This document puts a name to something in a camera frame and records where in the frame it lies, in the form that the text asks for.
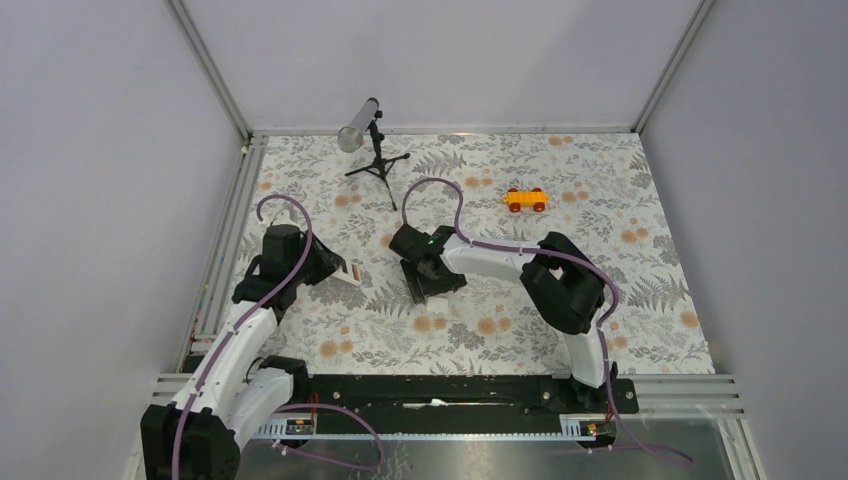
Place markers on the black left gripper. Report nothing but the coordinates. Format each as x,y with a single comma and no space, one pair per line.
328,261

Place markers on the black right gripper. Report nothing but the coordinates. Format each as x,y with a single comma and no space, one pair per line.
450,283

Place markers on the white remote control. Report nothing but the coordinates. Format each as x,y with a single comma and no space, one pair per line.
348,272

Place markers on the white battery cover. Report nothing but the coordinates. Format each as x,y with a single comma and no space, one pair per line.
437,304

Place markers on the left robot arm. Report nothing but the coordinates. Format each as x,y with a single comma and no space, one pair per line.
201,431

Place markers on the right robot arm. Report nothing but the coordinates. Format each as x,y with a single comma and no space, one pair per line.
565,287

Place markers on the black mini tripod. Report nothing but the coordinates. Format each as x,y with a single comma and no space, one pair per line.
380,166

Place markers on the black base bar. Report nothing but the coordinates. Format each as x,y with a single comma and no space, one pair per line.
476,400

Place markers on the silver metal tube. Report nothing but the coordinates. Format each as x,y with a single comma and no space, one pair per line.
351,137

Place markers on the floral table mat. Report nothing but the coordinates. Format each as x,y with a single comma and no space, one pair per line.
601,196

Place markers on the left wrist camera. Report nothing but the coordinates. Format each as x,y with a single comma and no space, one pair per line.
284,217

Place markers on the white cable duct rail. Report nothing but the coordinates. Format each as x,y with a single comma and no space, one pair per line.
296,427

